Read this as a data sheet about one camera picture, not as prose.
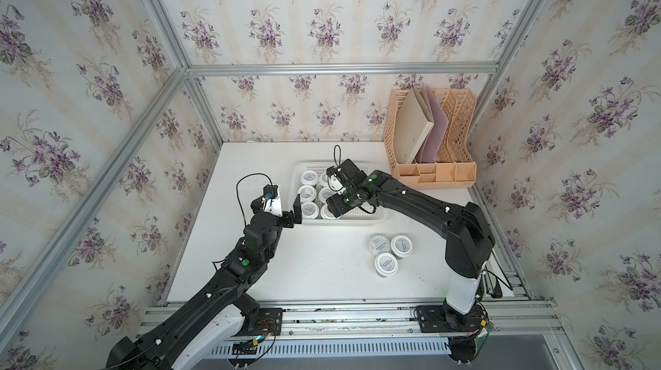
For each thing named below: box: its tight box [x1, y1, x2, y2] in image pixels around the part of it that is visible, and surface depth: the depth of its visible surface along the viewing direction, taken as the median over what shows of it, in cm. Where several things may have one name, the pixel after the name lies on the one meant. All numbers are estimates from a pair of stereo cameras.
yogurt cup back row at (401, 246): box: [390, 234, 414, 260], surface depth 83 cm
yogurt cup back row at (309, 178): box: [300, 170, 319, 186], surface depth 100 cm
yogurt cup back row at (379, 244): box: [368, 234, 390, 257], surface depth 85 cm
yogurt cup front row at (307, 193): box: [296, 184, 318, 203], surface depth 95 cm
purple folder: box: [415, 84, 449, 163], surface depth 93 cm
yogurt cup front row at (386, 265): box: [374, 252, 399, 278], surface depth 79 cm
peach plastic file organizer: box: [383, 89, 477, 191], surface depth 106 cm
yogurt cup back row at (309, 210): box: [301, 201, 320, 220], surface depth 90 cm
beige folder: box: [394, 86, 435, 165], surface depth 100 cm
